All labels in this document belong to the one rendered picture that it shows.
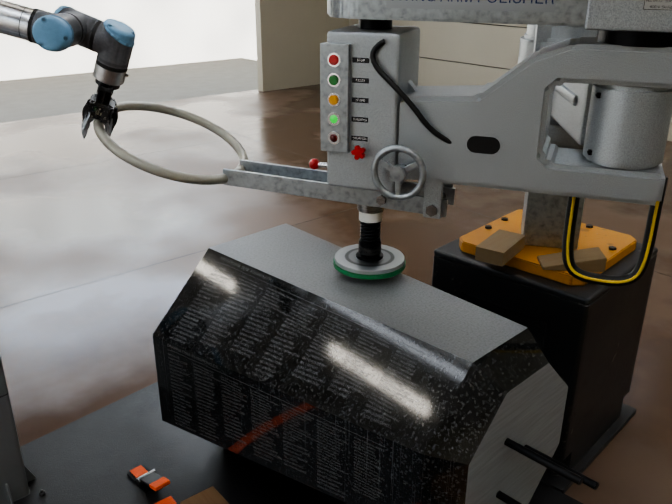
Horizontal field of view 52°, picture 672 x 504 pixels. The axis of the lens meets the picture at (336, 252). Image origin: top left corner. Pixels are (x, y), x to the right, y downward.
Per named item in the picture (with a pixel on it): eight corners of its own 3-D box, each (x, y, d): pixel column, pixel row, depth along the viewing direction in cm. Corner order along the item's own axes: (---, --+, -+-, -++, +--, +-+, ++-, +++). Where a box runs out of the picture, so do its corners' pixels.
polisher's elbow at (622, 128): (573, 149, 185) (583, 75, 177) (647, 151, 183) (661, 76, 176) (591, 169, 167) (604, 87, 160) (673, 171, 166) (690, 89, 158)
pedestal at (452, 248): (496, 355, 326) (512, 206, 298) (636, 412, 285) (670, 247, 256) (411, 416, 282) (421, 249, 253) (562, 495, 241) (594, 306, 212)
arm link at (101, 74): (98, 55, 203) (131, 66, 206) (94, 70, 206) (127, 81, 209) (93, 65, 196) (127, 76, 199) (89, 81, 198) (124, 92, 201)
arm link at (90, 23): (50, 4, 187) (95, 22, 189) (66, 1, 198) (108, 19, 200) (42, 37, 191) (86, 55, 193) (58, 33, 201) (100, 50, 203)
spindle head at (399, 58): (466, 187, 203) (479, 28, 186) (452, 210, 184) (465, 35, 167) (351, 174, 214) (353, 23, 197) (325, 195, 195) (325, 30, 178)
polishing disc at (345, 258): (402, 276, 200) (403, 272, 199) (330, 272, 202) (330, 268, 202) (405, 248, 219) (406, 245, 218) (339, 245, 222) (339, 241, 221)
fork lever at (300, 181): (456, 200, 204) (458, 184, 202) (442, 221, 187) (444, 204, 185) (246, 171, 225) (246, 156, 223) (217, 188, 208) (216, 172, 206)
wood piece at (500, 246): (497, 241, 249) (499, 229, 247) (524, 248, 244) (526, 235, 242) (474, 259, 234) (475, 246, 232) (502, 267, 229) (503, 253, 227)
